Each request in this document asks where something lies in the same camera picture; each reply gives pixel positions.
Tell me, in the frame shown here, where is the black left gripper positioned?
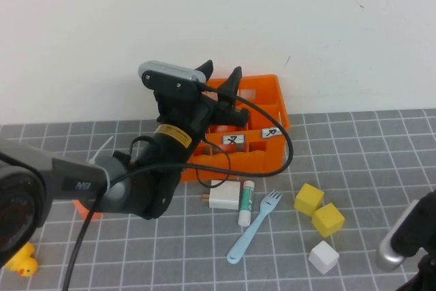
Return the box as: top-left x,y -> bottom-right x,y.
153,59 -> 250,139

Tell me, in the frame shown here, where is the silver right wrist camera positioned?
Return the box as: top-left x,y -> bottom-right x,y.
375,198 -> 420,272

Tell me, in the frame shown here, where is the orange plastic cutlery holder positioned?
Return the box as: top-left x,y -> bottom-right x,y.
179,74 -> 291,183

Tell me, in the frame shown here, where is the white foam cube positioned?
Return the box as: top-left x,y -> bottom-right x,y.
308,240 -> 341,275

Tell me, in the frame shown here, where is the white label with fork character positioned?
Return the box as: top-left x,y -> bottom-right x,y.
221,134 -> 246,146

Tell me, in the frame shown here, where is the white green glue stick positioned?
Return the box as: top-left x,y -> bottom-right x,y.
238,180 -> 256,228

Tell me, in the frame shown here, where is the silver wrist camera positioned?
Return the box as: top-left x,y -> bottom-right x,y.
137,60 -> 208,103
375,198 -> 420,272

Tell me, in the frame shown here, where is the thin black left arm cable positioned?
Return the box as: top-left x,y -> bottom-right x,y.
196,139 -> 232,189

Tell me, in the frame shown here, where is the orange foam cube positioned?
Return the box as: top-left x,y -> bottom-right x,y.
72,198 -> 104,221

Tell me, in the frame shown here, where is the light blue plastic fork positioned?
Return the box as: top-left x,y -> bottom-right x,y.
226,189 -> 284,265

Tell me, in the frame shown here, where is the white zip tie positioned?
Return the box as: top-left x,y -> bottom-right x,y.
86,135 -> 115,186

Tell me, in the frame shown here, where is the black left camera cable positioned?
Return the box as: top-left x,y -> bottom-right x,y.
61,82 -> 294,291

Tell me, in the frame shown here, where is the grey grid table mat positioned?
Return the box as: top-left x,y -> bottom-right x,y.
0,108 -> 436,291

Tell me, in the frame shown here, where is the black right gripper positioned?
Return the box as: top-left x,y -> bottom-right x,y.
390,189 -> 436,258

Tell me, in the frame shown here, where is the yellow rubber duck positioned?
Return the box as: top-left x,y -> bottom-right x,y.
4,242 -> 39,278

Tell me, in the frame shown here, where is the white power adapter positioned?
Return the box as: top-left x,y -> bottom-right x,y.
200,179 -> 242,211

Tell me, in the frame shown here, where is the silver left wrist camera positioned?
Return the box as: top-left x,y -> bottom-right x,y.
137,60 -> 208,103

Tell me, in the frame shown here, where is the white label with knife character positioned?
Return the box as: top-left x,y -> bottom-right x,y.
261,127 -> 284,139

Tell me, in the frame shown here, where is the yellow foam cube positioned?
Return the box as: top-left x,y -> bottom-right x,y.
311,202 -> 346,239
294,183 -> 325,217

